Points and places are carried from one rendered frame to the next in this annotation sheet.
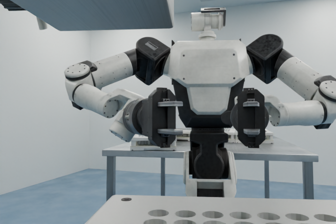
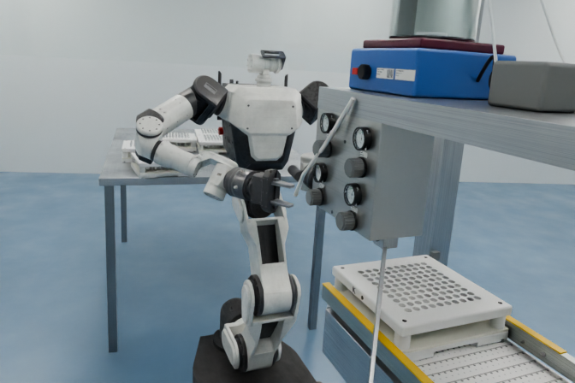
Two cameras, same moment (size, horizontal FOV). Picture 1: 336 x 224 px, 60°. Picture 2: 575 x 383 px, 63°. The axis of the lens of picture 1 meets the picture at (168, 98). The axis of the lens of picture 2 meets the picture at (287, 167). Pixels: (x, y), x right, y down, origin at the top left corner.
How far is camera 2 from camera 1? 0.85 m
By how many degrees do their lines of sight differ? 32
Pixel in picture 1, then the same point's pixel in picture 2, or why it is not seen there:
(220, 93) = (278, 141)
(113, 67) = (178, 116)
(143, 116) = (253, 188)
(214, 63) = (275, 114)
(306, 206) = (395, 262)
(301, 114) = not seen: hidden behind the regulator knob
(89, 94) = (174, 155)
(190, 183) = (251, 223)
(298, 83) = not seen: hidden behind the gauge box
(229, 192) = (283, 227)
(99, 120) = not seen: outside the picture
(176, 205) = (361, 268)
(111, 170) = (111, 201)
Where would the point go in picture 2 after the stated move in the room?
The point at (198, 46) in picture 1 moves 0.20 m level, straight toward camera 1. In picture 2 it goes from (261, 96) to (281, 101)
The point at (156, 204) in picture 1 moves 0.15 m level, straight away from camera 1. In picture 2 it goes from (355, 268) to (316, 243)
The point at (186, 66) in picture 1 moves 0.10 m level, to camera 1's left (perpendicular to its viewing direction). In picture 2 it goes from (251, 116) to (222, 116)
